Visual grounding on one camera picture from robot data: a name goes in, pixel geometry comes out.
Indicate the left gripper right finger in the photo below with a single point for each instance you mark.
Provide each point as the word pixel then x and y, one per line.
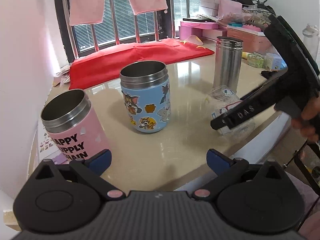
pixel 228 171

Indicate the pink heart fan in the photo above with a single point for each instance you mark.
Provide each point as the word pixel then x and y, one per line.
pixel 194 40

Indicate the yellow tube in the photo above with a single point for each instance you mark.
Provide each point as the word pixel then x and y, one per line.
pixel 246 55

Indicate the pink lettered steel cup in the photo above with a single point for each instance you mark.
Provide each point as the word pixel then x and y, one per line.
pixel 72 123

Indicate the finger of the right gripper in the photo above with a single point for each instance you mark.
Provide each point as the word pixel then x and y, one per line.
pixel 264 96

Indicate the white stacked boxes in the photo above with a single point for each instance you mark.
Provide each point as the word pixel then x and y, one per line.
pixel 209 7

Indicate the black cloth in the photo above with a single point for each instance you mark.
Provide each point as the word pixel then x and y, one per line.
pixel 269 75

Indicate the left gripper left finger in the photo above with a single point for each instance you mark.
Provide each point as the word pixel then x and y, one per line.
pixel 88 172

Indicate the green tape roll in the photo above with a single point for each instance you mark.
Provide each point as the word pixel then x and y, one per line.
pixel 255 60

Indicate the sticker sheet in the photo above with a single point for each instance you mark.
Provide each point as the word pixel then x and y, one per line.
pixel 47 149

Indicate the person right hand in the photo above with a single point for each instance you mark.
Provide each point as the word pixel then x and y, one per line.
pixel 303 124

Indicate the tall stainless steel cup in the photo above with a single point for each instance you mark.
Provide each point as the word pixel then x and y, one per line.
pixel 227 62

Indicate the red flag cloth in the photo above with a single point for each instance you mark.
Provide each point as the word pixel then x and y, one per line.
pixel 106 64

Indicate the orange pink storage box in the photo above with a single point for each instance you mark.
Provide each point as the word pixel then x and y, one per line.
pixel 253 41

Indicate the small white blue box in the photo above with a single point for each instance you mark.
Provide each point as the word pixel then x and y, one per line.
pixel 273 62

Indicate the blue cartoon sticker cup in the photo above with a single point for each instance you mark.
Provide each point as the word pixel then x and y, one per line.
pixel 145 87

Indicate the pink low stool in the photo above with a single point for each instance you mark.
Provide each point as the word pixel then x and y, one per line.
pixel 210 30

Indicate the metal window railing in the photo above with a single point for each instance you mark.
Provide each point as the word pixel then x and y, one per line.
pixel 82 40

